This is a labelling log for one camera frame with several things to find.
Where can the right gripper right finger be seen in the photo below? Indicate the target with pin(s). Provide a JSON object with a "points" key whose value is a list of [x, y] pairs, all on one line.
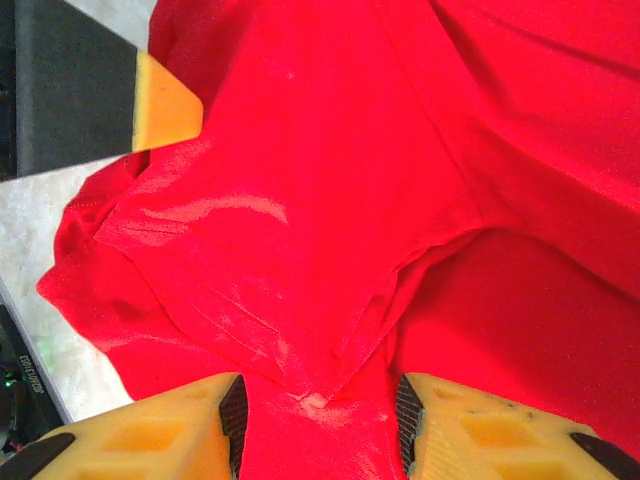
{"points": [[490, 445]]}

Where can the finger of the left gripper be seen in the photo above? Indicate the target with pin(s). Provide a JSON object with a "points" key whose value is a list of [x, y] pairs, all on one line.
{"points": [[80, 85]]}

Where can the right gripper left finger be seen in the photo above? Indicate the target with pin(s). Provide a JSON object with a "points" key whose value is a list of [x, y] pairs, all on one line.
{"points": [[150, 440]]}

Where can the red t-shirt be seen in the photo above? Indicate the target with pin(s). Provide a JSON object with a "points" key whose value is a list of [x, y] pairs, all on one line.
{"points": [[325, 200]]}

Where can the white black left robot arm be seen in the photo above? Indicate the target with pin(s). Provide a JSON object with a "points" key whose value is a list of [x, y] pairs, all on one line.
{"points": [[15, 390]]}

